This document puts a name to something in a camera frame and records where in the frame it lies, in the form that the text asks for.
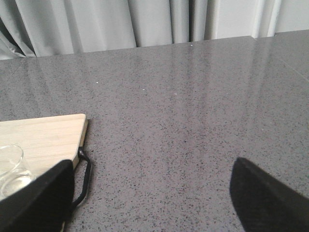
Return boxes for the clear glass beaker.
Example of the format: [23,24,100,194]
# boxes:
[0,145,35,200]

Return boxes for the wooden cutting board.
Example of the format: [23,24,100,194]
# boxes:
[0,114,88,232]

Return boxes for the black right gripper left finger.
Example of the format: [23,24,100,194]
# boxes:
[0,159,73,232]

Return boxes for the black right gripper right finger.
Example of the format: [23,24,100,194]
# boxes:
[229,157,309,232]

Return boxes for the black cutting board handle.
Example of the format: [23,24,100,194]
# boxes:
[70,147,92,211]

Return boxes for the grey curtain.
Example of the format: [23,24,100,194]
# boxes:
[0,0,309,60]

